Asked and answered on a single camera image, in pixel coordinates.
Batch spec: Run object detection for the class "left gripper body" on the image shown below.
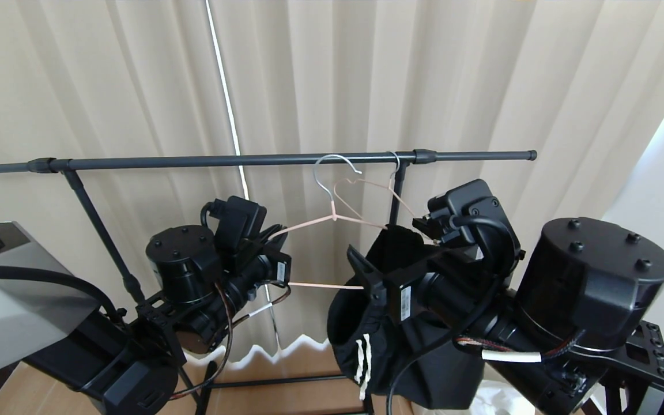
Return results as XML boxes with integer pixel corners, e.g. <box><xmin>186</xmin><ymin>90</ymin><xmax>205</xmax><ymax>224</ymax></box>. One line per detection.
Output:
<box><xmin>185</xmin><ymin>242</ymin><xmax>293</xmax><ymax>353</ymax></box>

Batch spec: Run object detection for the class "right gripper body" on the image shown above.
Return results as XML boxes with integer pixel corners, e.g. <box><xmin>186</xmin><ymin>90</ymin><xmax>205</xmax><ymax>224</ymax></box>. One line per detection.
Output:
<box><xmin>386</xmin><ymin>258</ymin><xmax>507</xmax><ymax>342</ymax></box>

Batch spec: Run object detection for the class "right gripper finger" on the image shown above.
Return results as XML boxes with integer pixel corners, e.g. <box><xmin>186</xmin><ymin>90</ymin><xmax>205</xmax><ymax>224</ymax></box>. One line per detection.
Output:
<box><xmin>346</xmin><ymin>245</ymin><xmax>391</xmax><ymax>301</ymax></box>

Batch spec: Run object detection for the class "black garment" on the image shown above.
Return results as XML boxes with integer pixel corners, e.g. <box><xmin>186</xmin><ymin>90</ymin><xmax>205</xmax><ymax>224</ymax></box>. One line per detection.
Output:
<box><xmin>326</xmin><ymin>224</ymin><xmax>485</xmax><ymax>411</ymax></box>

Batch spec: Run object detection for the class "pink clothes hanger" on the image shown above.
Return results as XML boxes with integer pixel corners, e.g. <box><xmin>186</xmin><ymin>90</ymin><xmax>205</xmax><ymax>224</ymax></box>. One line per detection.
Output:
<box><xmin>267</xmin><ymin>153</ymin><xmax>391</xmax><ymax>291</ymax></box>
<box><xmin>333</xmin><ymin>151</ymin><xmax>435</xmax><ymax>244</ymax></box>

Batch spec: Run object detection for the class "black clothes rack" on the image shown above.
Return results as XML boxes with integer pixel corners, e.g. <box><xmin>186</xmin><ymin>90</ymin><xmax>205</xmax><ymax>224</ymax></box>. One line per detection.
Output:
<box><xmin>0</xmin><ymin>149</ymin><xmax>538</xmax><ymax>415</ymax></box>

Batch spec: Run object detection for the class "white garment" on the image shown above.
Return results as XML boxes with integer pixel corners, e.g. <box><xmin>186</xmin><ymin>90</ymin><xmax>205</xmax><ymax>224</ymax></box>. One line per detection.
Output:
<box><xmin>470</xmin><ymin>380</ymin><xmax>540</xmax><ymax>415</ymax></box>

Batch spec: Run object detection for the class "beige curtain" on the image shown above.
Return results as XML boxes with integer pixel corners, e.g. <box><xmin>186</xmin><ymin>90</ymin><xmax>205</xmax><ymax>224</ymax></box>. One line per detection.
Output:
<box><xmin>0</xmin><ymin>0</ymin><xmax>664</xmax><ymax>369</ymax></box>

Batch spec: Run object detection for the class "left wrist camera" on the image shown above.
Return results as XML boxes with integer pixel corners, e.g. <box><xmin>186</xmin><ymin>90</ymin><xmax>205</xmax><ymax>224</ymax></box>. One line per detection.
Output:
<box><xmin>201</xmin><ymin>195</ymin><xmax>268</xmax><ymax>255</ymax></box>

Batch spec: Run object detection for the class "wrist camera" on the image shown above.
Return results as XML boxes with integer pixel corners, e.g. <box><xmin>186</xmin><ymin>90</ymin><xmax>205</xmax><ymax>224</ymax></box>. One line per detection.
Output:
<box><xmin>201</xmin><ymin>195</ymin><xmax>268</xmax><ymax>255</ymax></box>
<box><xmin>413</xmin><ymin>179</ymin><xmax>524</xmax><ymax>271</ymax></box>

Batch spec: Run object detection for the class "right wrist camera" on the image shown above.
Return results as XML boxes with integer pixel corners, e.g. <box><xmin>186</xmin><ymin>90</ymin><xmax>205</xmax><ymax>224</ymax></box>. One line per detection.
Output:
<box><xmin>413</xmin><ymin>179</ymin><xmax>524</xmax><ymax>271</ymax></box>

